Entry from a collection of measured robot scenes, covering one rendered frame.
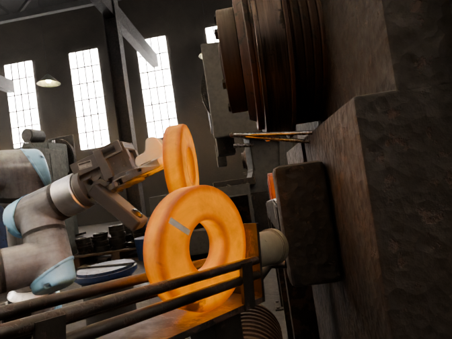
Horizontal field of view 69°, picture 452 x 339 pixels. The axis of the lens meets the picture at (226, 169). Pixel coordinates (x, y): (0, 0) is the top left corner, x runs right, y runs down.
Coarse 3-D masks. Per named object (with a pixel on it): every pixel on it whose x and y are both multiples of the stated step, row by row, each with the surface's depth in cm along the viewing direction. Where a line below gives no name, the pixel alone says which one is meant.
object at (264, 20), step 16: (256, 0) 71; (272, 0) 71; (256, 16) 70; (272, 16) 70; (256, 32) 70; (272, 32) 71; (272, 48) 71; (272, 64) 72; (288, 64) 72; (272, 80) 74; (288, 80) 74; (272, 96) 76; (288, 96) 76; (272, 112) 79; (288, 112) 80; (272, 128) 85; (288, 128) 86
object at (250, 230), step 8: (248, 224) 48; (256, 224) 47; (248, 232) 48; (256, 232) 47; (248, 240) 47; (256, 240) 47; (248, 248) 47; (256, 248) 47; (248, 256) 47; (256, 264) 46; (256, 280) 46; (240, 288) 48; (256, 288) 46; (264, 296) 46
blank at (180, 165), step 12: (168, 132) 58; (180, 132) 57; (168, 144) 56; (180, 144) 56; (192, 144) 67; (168, 156) 55; (180, 156) 55; (192, 156) 65; (168, 168) 55; (180, 168) 55; (192, 168) 66; (168, 180) 55; (180, 180) 55; (192, 180) 64
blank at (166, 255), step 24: (192, 192) 41; (216, 192) 44; (168, 216) 38; (192, 216) 40; (216, 216) 43; (240, 216) 47; (144, 240) 38; (168, 240) 37; (216, 240) 45; (240, 240) 47; (144, 264) 38; (168, 264) 37; (192, 264) 39; (216, 264) 43; (192, 288) 39
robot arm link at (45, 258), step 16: (32, 240) 59; (48, 240) 59; (64, 240) 62; (16, 256) 56; (32, 256) 57; (48, 256) 58; (64, 256) 60; (16, 272) 55; (32, 272) 56; (48, 272) 57; (64, 272) 58; (16, 288) 56; (32, 288) 57; (48, 288) 57; (64, 288) 62
